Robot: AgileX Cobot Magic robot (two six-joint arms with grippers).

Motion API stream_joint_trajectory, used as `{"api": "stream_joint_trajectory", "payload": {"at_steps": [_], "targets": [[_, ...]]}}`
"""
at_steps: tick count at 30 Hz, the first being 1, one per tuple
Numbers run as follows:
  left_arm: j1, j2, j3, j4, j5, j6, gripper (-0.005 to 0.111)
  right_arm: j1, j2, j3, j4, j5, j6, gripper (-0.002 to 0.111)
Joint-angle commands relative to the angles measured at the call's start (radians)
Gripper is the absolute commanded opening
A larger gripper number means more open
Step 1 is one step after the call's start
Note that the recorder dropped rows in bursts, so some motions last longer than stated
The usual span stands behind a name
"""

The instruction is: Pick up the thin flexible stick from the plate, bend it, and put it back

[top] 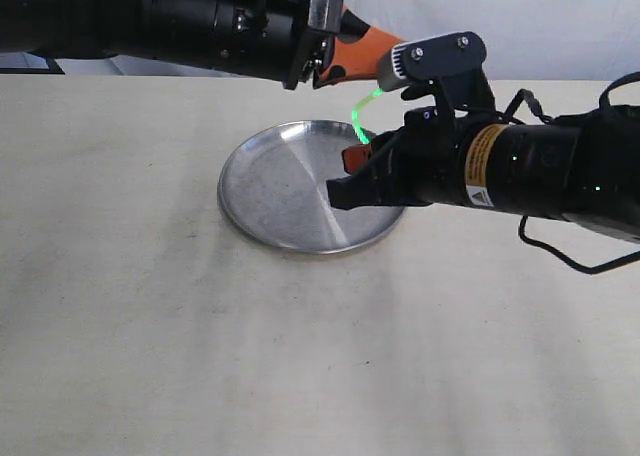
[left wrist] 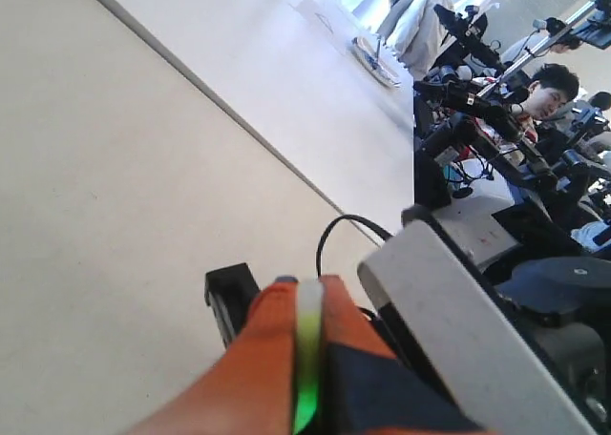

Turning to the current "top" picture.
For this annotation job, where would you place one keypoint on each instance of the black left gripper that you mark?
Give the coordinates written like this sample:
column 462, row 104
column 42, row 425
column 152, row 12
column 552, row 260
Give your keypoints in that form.
column 293, row 41

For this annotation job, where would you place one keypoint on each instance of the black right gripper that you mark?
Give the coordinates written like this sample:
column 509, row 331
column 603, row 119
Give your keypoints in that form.
column 415, row 165

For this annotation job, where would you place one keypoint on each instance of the thin green glow stick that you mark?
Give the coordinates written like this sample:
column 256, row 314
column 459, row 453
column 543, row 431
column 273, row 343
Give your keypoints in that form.
column 356, row 121

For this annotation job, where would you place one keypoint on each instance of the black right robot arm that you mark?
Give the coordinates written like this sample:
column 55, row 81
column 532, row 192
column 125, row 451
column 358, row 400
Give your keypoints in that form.
column 582, row 168

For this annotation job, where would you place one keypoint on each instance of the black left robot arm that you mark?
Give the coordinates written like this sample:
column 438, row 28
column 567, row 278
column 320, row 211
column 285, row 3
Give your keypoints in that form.
column 174, row 31

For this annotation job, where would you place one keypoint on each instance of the round stainless steel plate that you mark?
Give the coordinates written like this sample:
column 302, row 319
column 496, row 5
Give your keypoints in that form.
column 272, row 188

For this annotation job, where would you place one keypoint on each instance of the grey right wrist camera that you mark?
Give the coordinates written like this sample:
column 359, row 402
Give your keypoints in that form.
column 448, row 67

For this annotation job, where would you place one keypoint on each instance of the dark frame at left edge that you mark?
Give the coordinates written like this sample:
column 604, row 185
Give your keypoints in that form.
column 25, row 63

